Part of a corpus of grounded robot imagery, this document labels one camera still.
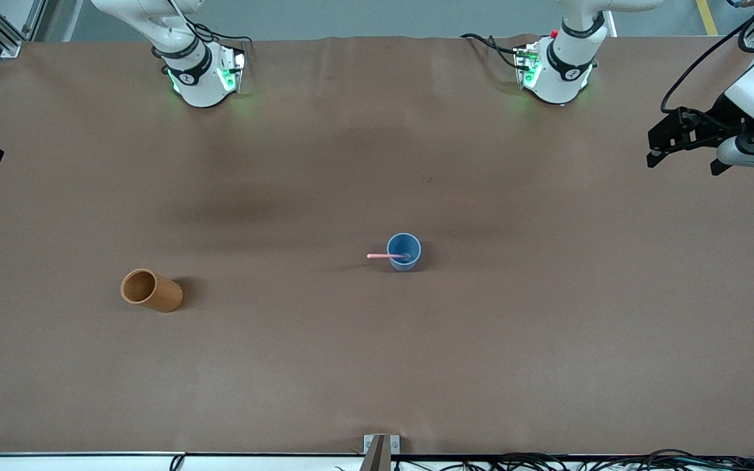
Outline blue cup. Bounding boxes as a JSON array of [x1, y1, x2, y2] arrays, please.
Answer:
[[386, 233, 422, 273]]

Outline orange cylindrical cup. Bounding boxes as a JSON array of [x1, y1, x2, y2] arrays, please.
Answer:
[[120, 268, 184, 313]]

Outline brown table mat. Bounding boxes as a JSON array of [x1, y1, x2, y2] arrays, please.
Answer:
[[0, 34, 754, 457]]

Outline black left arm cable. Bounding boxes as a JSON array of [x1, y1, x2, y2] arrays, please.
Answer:
[[660, 0, 754, 113]]

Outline black base cable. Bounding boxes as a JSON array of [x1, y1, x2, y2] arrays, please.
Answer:
[[187, 20, 255, 46], [459, 31, 525, 71]]

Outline metal bracket with post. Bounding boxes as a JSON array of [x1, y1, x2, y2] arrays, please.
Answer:
[[363, 434, 401, 471]]

